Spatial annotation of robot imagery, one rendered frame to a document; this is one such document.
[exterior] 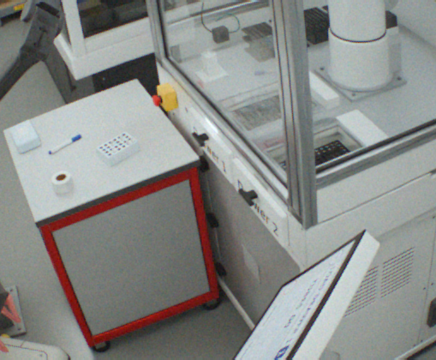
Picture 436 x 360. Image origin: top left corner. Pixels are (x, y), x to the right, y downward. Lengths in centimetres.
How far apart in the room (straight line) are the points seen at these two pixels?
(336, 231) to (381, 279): 35
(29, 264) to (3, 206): 50
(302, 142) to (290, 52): 23
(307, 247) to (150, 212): 75
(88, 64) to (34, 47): 124
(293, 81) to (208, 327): 150
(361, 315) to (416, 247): 27
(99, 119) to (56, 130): 17
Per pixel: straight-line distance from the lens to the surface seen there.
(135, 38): 290
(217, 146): 216
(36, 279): 325
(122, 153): 243
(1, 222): 363
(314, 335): 126
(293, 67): 153
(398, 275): 221
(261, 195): 195
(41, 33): 168
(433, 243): 223
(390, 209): 196
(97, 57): 288
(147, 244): 253
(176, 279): 268
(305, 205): 176
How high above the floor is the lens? 217
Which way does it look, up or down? 38 degrees down
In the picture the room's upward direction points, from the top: 9 degrees counter-clockwise
